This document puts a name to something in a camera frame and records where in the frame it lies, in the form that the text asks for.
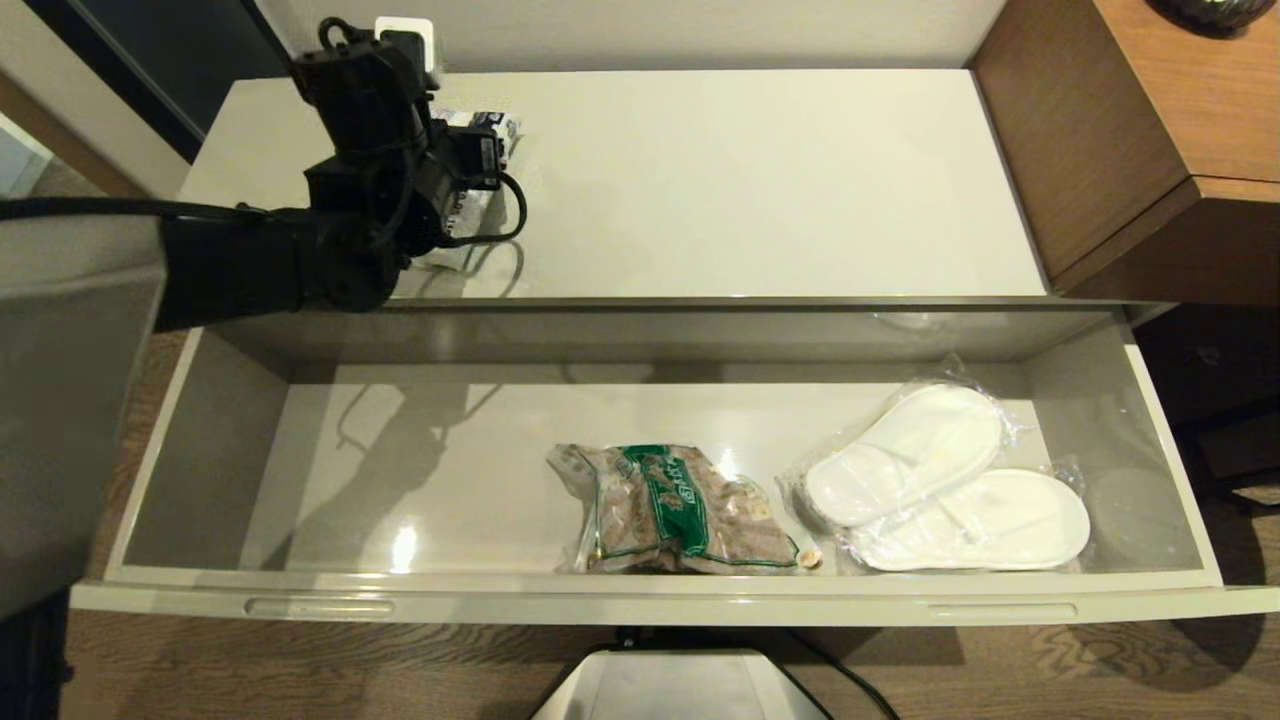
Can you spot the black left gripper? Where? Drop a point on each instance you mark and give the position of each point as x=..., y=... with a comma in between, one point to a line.
x=472, y=160

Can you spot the white blue tissue pack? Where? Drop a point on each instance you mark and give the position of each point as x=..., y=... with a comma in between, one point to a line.
x=470, y=215

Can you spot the beige cabinet drawer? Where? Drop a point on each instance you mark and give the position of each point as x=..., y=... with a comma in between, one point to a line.
x=480, y=480

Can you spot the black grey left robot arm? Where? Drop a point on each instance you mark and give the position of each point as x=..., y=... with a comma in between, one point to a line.
x=250, y=265

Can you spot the silver black robot base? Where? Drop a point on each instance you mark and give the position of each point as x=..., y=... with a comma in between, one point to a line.
x=680, y=690

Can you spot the beige glossy cabinet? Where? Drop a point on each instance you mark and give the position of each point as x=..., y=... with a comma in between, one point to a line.
x=750, y=190

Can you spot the dark glass panel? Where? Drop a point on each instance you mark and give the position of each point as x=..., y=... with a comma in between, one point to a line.
x=170, y=60

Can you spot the green printed snack bag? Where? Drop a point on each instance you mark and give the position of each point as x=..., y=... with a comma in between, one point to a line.
x=670, y=510

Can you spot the white disposable slipper in plastic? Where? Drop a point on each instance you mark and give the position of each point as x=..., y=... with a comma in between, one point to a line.
x=905, y=450
x=990, y=520

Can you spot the small beige round piece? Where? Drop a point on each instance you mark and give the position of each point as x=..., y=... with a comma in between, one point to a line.
x=811, y=557

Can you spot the brown wooden desk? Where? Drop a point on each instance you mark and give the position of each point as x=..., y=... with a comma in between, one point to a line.
x=1120, y=150

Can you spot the dark round bowl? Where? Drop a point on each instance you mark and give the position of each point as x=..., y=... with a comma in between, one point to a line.
x=1210, y=12

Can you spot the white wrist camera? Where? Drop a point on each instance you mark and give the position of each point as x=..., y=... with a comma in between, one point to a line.
x=405, y=35

